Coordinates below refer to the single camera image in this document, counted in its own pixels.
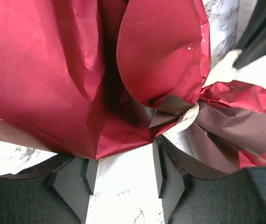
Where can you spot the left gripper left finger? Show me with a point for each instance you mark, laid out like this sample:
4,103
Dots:
55,191

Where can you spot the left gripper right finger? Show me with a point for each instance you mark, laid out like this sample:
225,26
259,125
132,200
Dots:
194,193

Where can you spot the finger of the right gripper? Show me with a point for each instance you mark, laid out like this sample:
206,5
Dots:
253,40

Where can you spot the beige printed ribbon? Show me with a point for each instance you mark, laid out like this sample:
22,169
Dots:
224,71

